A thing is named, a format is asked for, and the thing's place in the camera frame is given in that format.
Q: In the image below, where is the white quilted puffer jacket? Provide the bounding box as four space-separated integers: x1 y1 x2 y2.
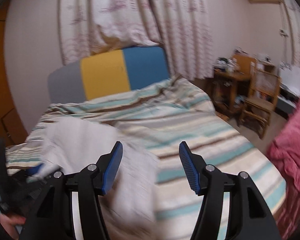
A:
20 117 158 239

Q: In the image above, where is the wooden cane chair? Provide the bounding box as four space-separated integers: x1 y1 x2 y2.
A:
238 68 281 139

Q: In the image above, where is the striped bed cover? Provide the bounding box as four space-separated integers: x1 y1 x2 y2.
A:
0 76 286 239

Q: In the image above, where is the person's left hand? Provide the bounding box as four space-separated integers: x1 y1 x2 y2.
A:
0 213 26 239

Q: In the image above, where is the wooden wardrobe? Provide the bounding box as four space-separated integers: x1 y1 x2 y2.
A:
0 0 28 147

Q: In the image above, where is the ship print curtain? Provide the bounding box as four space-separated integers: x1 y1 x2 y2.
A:
58 0 213 80

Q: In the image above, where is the wooden side table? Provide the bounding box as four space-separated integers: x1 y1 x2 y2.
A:
204 54 257 118

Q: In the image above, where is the grey yellow blue headboard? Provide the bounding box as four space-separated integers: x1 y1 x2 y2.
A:
47 46 170 103

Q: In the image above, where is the pink blanket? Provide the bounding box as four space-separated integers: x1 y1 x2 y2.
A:
266 99 300 239

